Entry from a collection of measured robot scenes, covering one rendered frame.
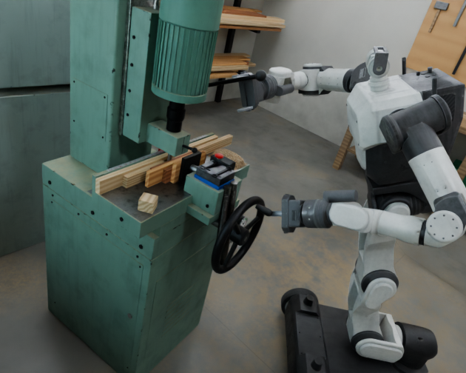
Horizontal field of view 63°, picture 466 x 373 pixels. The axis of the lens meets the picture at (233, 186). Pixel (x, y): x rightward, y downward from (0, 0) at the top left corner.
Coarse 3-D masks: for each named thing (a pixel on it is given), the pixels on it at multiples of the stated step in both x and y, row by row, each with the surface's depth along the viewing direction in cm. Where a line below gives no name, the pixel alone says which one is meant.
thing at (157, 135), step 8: (160, 120) 133; (152, 128) 129; (160, 128) 128; (152, 136) 130; (160, 136) 128; (168, 136) 126; (176, 136) 125; (184, 136) 127; (152, 144) 131; (160, 144) 129; (168, 144) 127; (176, 144) 125; (184, 144) 129; (168, 152) 128; (176, 152) 127; (184, 152) 131
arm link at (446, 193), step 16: (416, 160) 96; (432, 160) 94; (448, 160) 94; (416, 176) 98; (432, 176) 94; (448, 176) 93; (432, 192) 94; (448, 192) 92; (464, 192) 92; (432, 208) 96; (448, 208) 91; (464, 208) 89; (432, 224) 92; (448, 224) 90; (464, 224) 89; (448, 240) 90
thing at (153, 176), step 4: (192, 152) 138; (184, 156) 135; (176, 160) 131; (164, 164) 127; (168, 164) 127; (172, 164) 129; (156, 168) 123; (160, 168) 124; (164, 168) 126; (148, 172) 120; (152, 172) 122; (156, 172) 123; (160, 172) 125; (148, 176) 121; (152, 176) 122; (156, 176) 124; (160, 176) 126; (148, 180) 122; (152, 180) 123; (156, 180) 125; (160, 180) 127; (148, 184) 122; (152, 184) 125
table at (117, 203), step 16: (208, 160) 149; (240, 176) 151; (112, 192) 117; (128, 192) 118; (160, 192) 122; (176, 192) 124; (96, 208) 117; (112, 208) 112; (128, 208) 112; (160, 208) 115; (176, 208) 120; (192, 208) 124; (128, 224) 111; (144, 224) 109; (160, 224) 116; (208, 224) 122
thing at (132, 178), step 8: (224, 136) 162; (232, 136) 164; (208, 144) 151; (216, 144) 155; (224, 144) 161; (208, 152) 153; (144, 168) 125; (128, 176) 119; (136, 176) 121; (144, 176) 125; (128, 184) 120
